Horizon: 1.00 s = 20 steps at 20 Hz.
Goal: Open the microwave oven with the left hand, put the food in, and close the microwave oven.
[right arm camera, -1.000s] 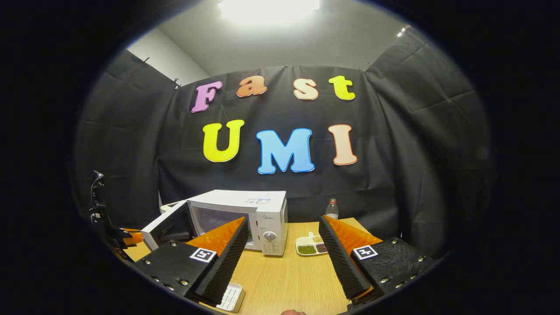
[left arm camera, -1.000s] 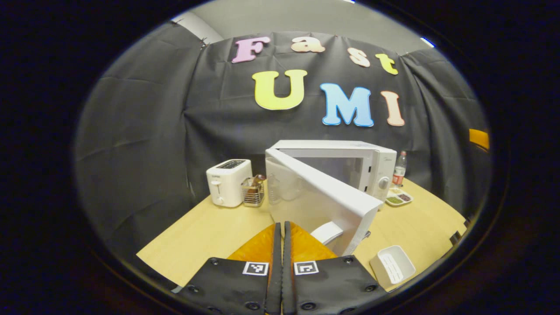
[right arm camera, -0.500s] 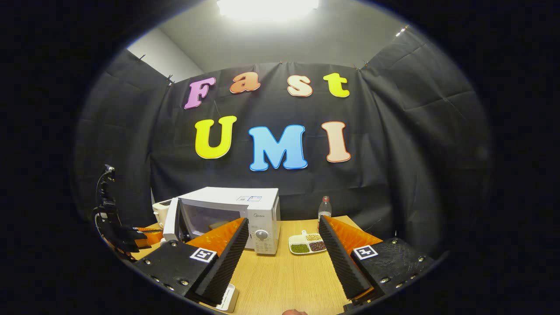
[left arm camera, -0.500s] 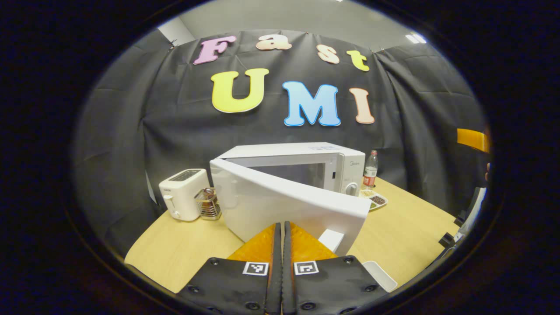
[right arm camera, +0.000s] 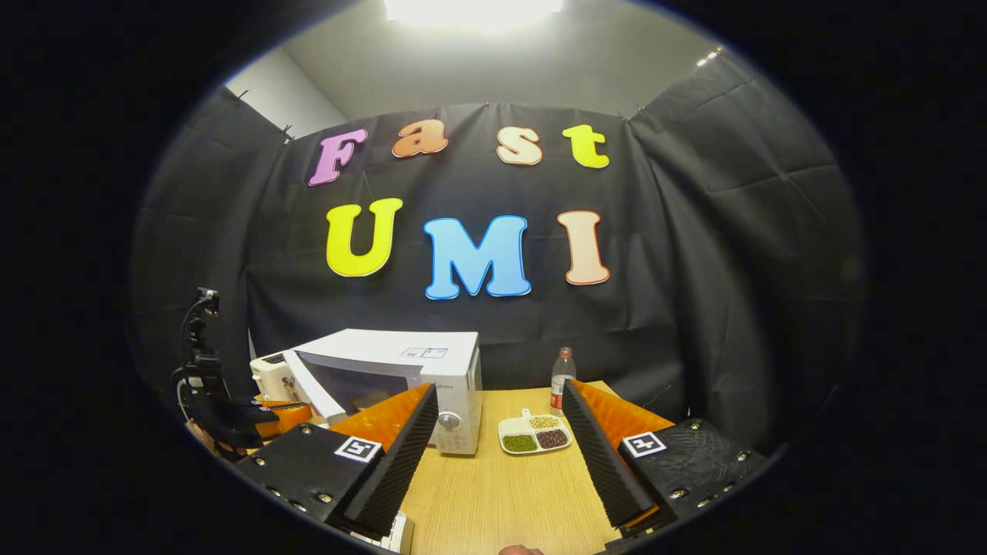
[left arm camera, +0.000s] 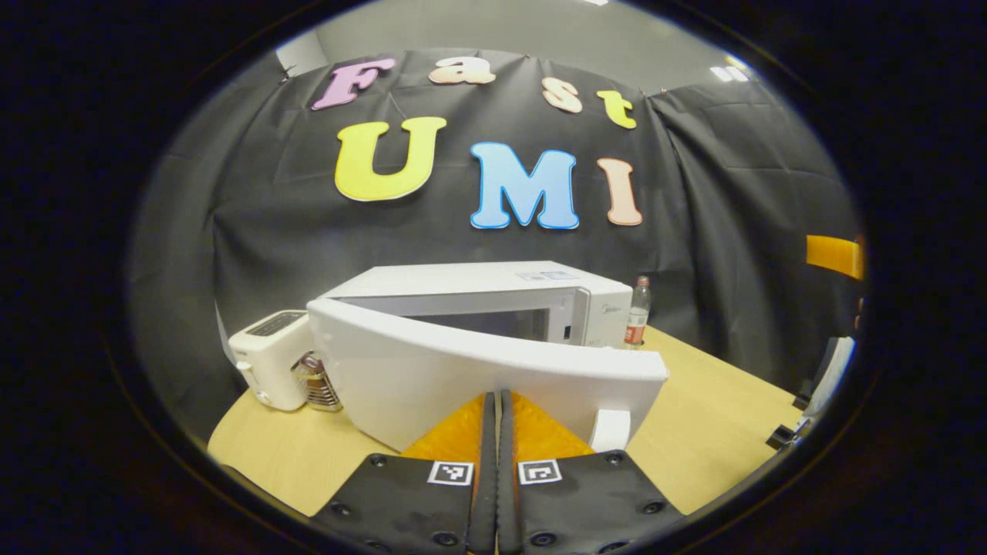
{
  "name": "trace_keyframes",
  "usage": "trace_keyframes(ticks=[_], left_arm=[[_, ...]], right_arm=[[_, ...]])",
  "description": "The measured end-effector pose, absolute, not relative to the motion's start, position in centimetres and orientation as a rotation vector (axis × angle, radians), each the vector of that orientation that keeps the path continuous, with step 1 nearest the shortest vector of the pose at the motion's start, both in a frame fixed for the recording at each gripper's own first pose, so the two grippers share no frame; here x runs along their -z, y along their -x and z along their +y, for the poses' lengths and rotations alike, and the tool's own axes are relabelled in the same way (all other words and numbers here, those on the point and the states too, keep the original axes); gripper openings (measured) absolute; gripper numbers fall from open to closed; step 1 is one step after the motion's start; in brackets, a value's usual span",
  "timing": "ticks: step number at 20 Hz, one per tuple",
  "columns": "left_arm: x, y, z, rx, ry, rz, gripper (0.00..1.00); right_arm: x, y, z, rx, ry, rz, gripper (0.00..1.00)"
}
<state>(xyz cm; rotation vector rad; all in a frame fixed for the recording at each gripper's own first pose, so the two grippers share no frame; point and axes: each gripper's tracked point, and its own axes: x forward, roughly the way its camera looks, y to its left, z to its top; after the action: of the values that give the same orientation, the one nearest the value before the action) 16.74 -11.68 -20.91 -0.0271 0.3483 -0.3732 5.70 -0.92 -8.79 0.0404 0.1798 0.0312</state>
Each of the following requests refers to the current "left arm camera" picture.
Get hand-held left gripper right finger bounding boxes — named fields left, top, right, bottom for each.
left=497, top=389, right=686, bottom=555

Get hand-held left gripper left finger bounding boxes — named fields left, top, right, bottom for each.
left=308, top=389, right=498, bottom=555

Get white microwave oven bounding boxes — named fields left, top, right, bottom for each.
left=306, top=261, right=669, bottom=454

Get clear bottle with red label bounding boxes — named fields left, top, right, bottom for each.
left=625, top=275, right=652, bottom=350

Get white toaster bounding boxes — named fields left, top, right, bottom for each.
left=228, top=310, right=311, bottom=412

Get black and white frame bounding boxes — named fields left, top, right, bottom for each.
left=766, top=335, right=857, bottom=450

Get wire basket with jars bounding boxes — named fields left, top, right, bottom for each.
left=291, top=351, right=343, bottom=413

